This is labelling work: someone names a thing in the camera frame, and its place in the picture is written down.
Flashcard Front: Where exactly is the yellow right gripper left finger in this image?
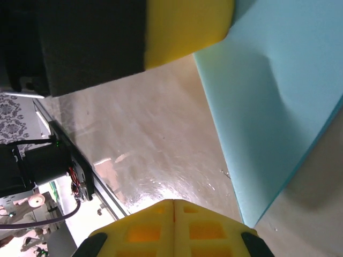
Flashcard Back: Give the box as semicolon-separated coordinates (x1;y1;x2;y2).
77;199;175;257

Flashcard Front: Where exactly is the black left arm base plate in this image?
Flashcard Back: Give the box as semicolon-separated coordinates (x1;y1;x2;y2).
48;120;95;202

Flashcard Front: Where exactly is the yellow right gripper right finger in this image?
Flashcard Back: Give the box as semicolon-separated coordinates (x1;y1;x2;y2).
174;199;277;257

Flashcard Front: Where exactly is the round beige spool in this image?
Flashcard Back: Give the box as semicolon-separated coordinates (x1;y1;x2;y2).
29;194;46;208

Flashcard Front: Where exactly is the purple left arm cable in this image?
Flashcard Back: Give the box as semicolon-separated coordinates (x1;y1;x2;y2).
0;199;81;231

